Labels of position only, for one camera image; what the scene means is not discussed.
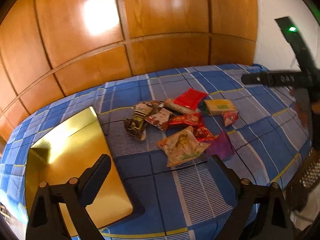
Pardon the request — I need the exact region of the pink small snack packet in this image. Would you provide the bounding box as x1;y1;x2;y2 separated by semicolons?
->
221;111;239;127

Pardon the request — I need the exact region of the purple snack packet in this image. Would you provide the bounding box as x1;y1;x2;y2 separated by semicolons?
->
205;131;235;160

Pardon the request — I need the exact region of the large red floral snack packet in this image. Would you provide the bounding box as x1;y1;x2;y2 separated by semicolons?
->
194;116;215;142

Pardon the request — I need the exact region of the small red gold snack packet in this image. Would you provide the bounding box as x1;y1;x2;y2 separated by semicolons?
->
168;113;201;127

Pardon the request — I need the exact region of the white yellow cartoon snack bag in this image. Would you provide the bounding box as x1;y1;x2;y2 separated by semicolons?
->
157;126;209;167

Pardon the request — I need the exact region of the dark brown black snack bag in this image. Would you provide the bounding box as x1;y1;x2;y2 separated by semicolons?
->
124;100;164;141

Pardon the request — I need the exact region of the person's right hand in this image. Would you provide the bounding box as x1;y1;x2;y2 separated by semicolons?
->
290;88;310;127

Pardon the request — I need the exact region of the black mesh basket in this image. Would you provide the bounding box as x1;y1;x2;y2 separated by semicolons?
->
285;149;319;212

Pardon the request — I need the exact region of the gold interior snack box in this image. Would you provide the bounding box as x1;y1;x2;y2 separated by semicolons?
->
25;106;133;229

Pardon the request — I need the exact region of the yellow cracker pack green label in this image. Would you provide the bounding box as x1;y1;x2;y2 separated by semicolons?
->
204;99;238;116

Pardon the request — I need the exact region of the plain red snack bag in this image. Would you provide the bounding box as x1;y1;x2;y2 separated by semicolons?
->
174;88;208;111

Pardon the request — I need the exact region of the clear rice cracker roll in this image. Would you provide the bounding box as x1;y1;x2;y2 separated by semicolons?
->
164;98;200;114

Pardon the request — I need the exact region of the blue plaid bed sheet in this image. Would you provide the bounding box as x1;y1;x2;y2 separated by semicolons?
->
1;64;310;239

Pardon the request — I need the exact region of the white red patterned snack packet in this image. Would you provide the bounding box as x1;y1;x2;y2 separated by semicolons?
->
146;108;173;131

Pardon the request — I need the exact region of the wooden panelled wardrobe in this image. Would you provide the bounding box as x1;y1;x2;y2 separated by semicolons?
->
1;0;258;140

